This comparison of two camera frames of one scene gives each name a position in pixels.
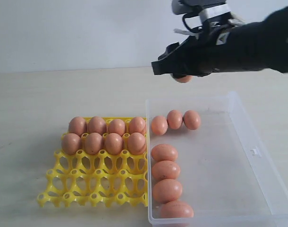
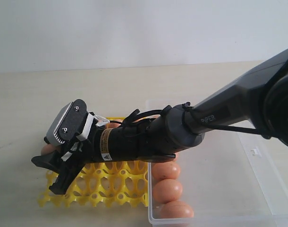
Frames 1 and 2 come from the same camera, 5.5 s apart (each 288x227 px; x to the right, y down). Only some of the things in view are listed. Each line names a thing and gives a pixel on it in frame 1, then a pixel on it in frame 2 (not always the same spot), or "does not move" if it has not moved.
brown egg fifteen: [176, 209] does not move
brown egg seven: [187, 79] -> [48, 148]
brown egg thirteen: [166, 190] does not move
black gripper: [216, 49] -> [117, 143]
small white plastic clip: [255, 151] does not move
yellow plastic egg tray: [101, 179] does not move
